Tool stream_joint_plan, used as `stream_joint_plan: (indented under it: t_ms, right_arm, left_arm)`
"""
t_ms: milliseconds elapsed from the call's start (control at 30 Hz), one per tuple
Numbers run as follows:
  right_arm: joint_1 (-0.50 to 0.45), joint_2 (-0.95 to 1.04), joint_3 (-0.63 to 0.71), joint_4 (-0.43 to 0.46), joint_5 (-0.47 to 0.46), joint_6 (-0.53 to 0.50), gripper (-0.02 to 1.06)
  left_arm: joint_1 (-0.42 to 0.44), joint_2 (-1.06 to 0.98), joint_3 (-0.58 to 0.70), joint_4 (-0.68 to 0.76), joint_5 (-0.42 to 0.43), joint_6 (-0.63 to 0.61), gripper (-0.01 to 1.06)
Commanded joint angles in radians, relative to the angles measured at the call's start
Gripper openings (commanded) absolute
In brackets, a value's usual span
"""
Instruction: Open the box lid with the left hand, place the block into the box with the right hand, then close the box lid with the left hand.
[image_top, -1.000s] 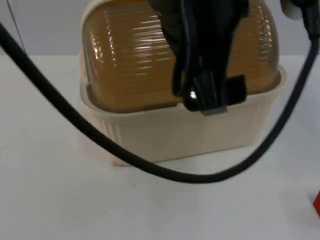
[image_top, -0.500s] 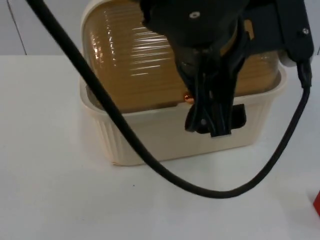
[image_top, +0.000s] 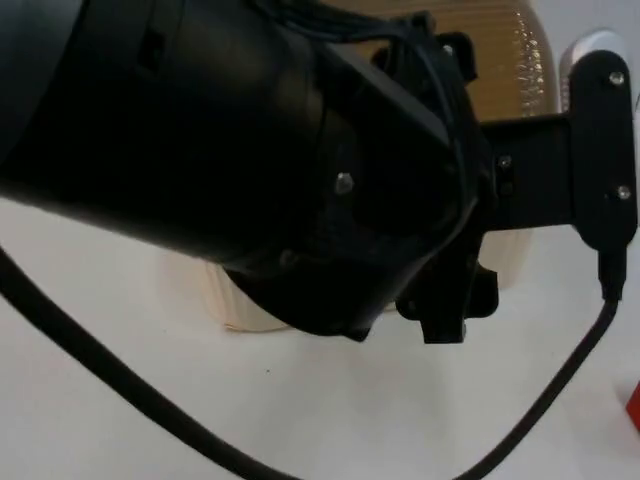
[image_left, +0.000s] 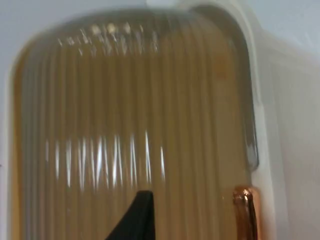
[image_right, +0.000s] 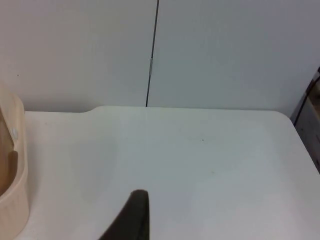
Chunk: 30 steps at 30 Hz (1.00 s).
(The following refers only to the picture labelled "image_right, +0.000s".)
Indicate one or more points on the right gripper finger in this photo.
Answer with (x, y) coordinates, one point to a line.
(136, 217)

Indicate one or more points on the cream lid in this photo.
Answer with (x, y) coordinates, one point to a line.
(6, 155)

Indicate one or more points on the cream box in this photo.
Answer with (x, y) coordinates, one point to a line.
(21, 180)

